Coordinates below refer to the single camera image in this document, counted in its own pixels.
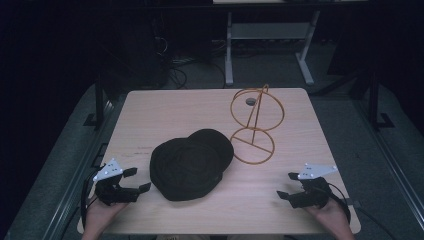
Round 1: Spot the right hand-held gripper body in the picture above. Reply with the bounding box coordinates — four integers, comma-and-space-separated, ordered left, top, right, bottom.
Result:
289, 162, 339, 210

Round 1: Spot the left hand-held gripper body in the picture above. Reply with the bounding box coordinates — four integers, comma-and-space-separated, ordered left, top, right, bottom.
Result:
92, 158, 140, 206

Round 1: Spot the person's left hand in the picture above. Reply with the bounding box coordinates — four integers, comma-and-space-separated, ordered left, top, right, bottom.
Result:
84, 200, 128, 235

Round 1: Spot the person's right hand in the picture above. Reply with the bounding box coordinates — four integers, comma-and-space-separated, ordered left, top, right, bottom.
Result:
305, 199, 352, 236

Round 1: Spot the black cap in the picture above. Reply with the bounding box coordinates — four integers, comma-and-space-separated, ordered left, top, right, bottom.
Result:
149, 128, 235, 203

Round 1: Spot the black metal stand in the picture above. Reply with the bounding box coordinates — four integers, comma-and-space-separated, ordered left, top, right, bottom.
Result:
83, 74, 108, 129
368, 68, 396, 132

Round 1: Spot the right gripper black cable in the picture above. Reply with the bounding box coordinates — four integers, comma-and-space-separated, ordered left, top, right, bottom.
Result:
327, 182, 352, 225

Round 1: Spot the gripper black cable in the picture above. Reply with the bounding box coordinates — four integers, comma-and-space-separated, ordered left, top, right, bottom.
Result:
327, 182, 352, 225
79, 169, 101, 231

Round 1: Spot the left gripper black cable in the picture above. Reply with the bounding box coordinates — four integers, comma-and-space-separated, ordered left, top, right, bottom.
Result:
79, 169, 101, 231

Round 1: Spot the gold wire hat stand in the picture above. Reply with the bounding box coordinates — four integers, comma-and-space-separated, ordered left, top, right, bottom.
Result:
229, 83, 286, 166

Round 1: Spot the black floor cable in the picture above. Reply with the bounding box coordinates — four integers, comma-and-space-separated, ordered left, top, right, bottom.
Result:
346, 199, 399, 240

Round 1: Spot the bundle of floor cables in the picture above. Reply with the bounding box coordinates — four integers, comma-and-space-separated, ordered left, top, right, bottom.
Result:
151, 35, 228, 90

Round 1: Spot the white metal desk frame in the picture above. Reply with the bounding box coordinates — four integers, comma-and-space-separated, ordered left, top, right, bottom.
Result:
224, 9, 322, 87

